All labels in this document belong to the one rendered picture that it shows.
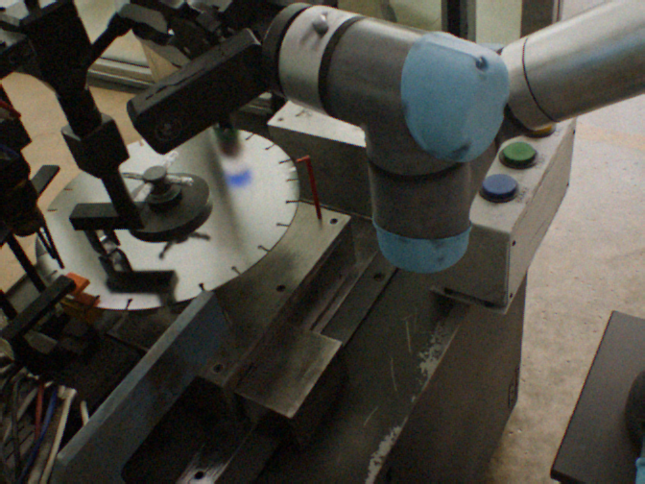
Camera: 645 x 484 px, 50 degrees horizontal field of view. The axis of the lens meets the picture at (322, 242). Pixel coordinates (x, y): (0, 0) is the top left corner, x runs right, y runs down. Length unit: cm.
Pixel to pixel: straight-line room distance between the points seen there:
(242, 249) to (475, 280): 31
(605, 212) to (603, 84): 168
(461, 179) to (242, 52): 18
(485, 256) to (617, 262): 122
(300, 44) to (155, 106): 12
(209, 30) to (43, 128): 102
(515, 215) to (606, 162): 156
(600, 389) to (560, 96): 43
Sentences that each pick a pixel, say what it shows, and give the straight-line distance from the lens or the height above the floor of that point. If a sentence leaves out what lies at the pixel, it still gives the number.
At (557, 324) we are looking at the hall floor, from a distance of 192.
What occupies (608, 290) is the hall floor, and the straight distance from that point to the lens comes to 201.
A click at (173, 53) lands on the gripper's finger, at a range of 65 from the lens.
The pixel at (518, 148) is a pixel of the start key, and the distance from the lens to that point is 95.
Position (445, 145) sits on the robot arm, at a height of 121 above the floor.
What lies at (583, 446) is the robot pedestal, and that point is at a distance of 86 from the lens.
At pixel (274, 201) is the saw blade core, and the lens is 84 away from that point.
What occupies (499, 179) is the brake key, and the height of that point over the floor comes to 91.
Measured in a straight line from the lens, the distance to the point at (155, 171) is 85.
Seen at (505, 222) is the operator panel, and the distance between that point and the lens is 86.
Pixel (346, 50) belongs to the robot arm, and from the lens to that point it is 48.
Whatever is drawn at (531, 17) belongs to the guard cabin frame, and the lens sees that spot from 102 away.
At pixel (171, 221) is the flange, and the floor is 96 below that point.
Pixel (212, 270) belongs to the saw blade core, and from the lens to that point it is 78.
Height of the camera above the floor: 148
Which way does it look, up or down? 43 degrees down
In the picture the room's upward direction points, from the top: 12 degrees counter-clockwise
